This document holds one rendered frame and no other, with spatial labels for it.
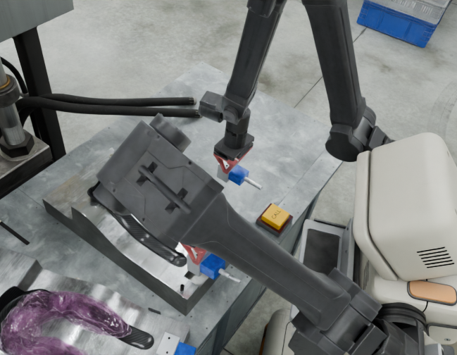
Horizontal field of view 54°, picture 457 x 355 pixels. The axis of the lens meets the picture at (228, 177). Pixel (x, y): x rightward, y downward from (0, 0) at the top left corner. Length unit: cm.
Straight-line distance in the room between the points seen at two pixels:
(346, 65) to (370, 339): 44
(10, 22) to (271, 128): 88
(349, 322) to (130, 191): 38
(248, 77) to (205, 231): 55
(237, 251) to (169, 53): 295
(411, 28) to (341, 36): 329
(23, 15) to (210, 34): 227
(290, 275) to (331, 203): 198
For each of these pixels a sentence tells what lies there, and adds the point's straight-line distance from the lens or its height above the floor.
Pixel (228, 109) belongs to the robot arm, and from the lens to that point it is 102.
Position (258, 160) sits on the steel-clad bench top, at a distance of 148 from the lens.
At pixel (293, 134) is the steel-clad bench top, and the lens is 160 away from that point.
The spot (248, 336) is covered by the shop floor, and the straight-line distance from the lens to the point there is 202.
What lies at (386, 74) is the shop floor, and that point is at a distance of 362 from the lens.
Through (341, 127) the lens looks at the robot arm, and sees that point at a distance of 92.
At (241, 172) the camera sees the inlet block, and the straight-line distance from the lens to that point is 123.
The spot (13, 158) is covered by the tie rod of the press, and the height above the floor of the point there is 79.
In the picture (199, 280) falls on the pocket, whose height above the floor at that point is 86.
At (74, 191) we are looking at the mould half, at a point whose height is 86.
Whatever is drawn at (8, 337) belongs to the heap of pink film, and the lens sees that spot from 109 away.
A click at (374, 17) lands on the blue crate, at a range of 410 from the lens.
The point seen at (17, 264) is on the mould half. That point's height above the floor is 91.
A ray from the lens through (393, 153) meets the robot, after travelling 80.
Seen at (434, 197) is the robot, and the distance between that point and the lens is 70.
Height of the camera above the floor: 185
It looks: 48 degrees down
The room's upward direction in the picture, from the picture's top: 9 degrees clockwise
